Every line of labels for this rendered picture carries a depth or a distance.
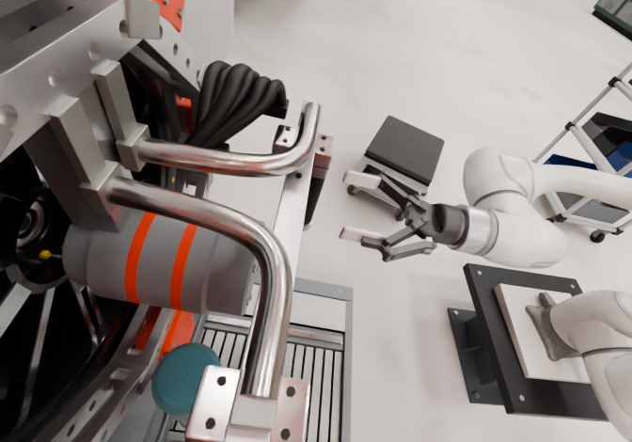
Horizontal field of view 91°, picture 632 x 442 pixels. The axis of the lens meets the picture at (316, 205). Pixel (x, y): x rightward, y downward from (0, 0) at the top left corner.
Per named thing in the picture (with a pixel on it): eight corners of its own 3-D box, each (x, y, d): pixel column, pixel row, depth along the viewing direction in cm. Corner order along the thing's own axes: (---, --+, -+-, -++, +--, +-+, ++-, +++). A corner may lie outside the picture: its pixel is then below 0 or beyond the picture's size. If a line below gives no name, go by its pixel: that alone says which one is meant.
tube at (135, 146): (185, 86, 44) (176, 3, 36) (319, 119, 45) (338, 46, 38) (122, 172, 32) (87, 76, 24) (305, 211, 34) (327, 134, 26)
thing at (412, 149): (402, 226, 168) (432, 183, 143) (342, 196, 174) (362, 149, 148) (418, 181, 196) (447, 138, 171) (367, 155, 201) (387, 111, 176)
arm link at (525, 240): (470, 270, 59) (457, 216, 68) (544, 285, 61) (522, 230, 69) (509, 240, 51) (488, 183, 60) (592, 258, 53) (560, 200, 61)
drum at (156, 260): (134, 225, 50) (108, 162, 40) (263, 250, 52) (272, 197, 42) (83, 309, 41) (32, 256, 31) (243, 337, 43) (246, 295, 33)
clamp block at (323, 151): (275, 147, 51) (278, 120, 47) (327, 159, 52) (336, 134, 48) (268, 167, 48) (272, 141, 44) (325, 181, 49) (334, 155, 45)
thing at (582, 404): (525, 306, 152) (576, 278, 130) (576, 432, 120) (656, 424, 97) (430, 293, 145) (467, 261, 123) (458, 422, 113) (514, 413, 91)
